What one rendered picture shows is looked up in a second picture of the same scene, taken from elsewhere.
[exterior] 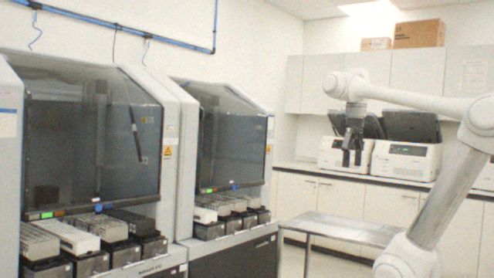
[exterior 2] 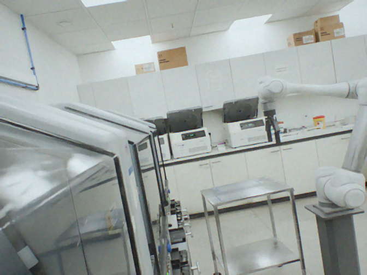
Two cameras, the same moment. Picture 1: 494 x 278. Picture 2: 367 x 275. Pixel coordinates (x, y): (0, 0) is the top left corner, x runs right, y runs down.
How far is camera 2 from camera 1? 1.28 m
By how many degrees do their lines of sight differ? 38
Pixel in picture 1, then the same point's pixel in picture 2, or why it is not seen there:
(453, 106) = (336, 88)
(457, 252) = not seen: hidden behind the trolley
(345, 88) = (284, 88)
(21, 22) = not seen: outside the picture
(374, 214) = (184, 183)
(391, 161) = (186, 145)
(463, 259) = not seen: hidden behind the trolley
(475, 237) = (245, 174)
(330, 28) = (102, 59)
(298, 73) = (90, 98)
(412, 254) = (360, 178)
